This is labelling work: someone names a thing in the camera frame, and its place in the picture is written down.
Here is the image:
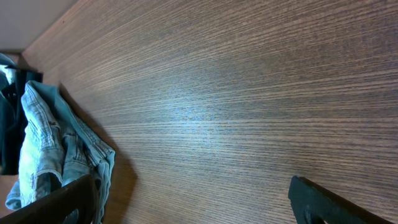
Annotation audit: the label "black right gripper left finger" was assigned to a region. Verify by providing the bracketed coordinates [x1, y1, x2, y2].
[1, 175, 98, 224]

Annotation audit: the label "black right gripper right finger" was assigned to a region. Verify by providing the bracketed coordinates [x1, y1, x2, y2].
[288, 176, 391, 224]

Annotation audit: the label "light blue denim shorts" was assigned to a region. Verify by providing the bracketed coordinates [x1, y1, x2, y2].
[5, 81, 116, 223]

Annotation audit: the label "folded black garment stack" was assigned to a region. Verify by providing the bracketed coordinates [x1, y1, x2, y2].
[1, 54, 43, 175]

